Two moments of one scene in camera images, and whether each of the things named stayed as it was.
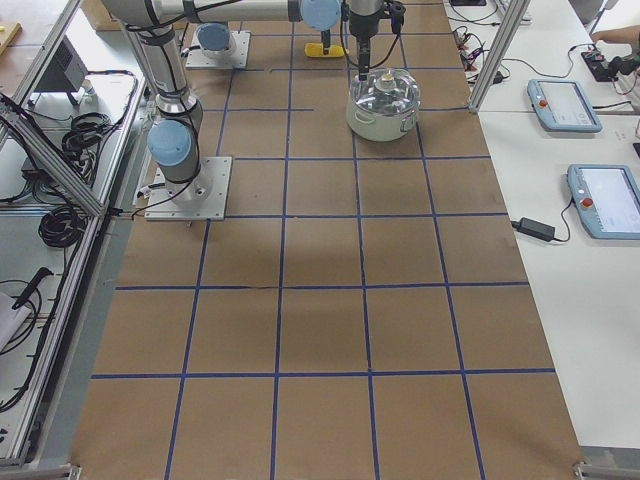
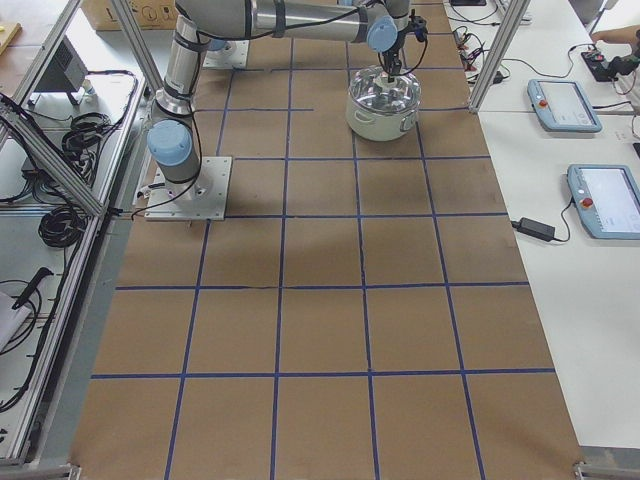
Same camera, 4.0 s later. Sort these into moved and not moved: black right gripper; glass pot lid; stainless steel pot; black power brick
Moved: black right gripper
Not moved: stainless steel pot; glass pot lid; black power brick
